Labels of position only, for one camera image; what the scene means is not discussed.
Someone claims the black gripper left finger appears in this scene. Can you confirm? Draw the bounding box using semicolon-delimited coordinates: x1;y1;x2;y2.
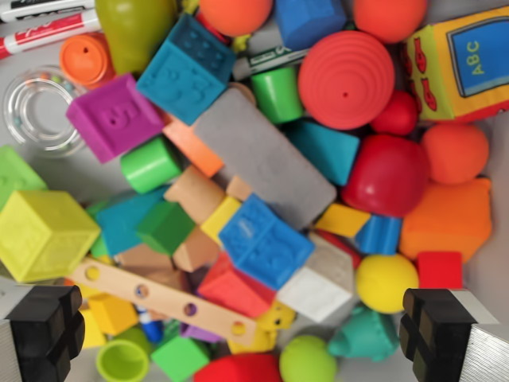
0;284;87;382

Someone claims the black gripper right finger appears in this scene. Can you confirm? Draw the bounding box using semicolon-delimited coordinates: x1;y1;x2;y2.
398;288;509;382

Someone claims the yellow wooden block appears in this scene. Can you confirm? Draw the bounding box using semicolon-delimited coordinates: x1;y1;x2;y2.
87;292;140;336
200;195;243;248
77;284;108;350
313;202;371;240

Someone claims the red wooden cube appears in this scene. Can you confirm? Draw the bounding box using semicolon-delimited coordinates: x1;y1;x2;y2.
416;251;464;290

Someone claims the yellow ball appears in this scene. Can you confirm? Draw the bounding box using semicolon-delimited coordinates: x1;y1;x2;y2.
355;253;420;314

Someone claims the teal rubber animal toy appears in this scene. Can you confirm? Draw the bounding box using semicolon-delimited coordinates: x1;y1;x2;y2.
326;304;400;362

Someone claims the lime green cup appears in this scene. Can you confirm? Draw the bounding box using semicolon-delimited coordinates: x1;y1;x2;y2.
95;328;154;382

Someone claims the yellow-green rubber cube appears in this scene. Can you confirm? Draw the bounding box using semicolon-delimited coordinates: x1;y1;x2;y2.
0;189;102;283

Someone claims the blue marker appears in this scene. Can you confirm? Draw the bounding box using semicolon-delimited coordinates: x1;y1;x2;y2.
137;304;165;344

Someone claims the orange fabric bean bag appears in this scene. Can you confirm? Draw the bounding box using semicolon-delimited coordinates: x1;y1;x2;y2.
398;177;493;263

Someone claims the blue wavy wooden block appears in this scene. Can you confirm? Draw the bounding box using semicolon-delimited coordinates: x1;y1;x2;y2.
354;214;403;255

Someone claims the wooden plank with holes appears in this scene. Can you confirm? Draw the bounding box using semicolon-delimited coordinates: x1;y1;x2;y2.
67;257;258;347

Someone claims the white rubber cube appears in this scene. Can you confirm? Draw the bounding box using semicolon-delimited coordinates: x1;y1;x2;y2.
276;232;357;324

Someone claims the green wooden cube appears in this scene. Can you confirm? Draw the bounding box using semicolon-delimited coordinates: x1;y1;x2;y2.
150;334;211;382

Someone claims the red stick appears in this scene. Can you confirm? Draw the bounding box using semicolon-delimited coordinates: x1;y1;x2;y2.
316;228;363;268

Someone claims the lime green ball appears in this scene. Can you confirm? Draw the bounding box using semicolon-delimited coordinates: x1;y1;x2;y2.
278;334;338;382

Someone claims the purple toy piece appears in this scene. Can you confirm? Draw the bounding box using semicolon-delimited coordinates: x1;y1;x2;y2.
179;322;223;344

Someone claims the green rubber cube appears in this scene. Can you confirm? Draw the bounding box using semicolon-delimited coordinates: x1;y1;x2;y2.
0;145;49;212

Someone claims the dark green wooden block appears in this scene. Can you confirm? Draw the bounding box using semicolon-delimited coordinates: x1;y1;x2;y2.
136;201;196;258

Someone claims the yellow printed toy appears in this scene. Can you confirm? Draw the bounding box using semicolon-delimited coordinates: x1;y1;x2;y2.
227;300;298;355

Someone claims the red toy apple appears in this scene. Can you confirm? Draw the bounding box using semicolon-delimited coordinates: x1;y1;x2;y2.
340;134;431;219

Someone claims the orange rubber ball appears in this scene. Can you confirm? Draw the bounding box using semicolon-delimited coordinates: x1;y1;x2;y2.
421;123;490;186
352;0;429;44
198;0;274;37

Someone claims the red rubber cube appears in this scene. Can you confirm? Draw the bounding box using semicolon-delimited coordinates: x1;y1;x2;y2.
197;252;278;319

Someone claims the green cylinder block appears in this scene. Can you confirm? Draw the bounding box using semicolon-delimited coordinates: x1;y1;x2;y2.
250;65;305;124
120;135;184;195

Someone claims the red rounded toy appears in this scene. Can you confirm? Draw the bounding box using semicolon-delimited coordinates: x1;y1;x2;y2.
193;353;284;382

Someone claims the natural wood arch block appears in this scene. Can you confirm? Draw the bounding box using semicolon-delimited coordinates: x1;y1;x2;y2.
163;166;227;226

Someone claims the blue rubber cube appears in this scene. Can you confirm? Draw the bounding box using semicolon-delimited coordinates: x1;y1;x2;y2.
218;193;316;290
274;0;348;52

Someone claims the purple rubber number cube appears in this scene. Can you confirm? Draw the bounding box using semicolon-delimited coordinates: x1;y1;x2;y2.
65;73;168;164

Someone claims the teal wooden triangle block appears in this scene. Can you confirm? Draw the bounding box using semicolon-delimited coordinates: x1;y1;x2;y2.
284;119;361;187

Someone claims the small red ball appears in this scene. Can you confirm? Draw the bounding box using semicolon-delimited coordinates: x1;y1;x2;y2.
370;91;419;137

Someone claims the orange wooden block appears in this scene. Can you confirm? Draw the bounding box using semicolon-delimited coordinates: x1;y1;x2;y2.
162;119;226;178

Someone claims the small natural wood block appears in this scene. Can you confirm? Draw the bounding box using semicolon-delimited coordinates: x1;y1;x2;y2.
226;175;255;202

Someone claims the grey foam block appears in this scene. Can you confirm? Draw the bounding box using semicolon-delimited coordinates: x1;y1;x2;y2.
192;88;338;232

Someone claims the fabric ABC cube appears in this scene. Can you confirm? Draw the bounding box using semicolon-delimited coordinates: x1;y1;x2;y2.
403;6;509;124

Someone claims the orange rubber cup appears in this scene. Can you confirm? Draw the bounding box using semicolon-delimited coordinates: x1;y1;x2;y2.
59;33;116;89

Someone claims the red ribbed rubber dome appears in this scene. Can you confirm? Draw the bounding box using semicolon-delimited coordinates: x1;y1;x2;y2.
297;29;395;131

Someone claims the teal rubber cube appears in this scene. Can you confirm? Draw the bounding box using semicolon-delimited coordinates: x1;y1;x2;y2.
136;14;238;127

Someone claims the red dry erase marker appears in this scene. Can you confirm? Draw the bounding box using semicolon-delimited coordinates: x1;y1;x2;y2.
0;13;103;60

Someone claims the olive green toy pear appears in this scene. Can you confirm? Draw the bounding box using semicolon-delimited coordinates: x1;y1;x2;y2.
94;0;178;76

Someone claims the black dry erase marker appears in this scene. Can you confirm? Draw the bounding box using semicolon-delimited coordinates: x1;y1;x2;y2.
0;0;96;24

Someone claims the green dry erase marker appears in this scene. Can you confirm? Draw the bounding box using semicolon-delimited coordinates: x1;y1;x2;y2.
231;44;312;80

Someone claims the red toy piece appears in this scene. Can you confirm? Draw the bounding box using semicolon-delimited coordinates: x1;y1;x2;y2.
194;10;234;45

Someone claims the small lime rubber toy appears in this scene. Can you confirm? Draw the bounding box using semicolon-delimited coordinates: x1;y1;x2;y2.
233;33;254;53

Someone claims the clear plastic ring rattle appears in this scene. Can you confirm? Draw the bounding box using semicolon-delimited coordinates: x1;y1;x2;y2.
2;65;89;159

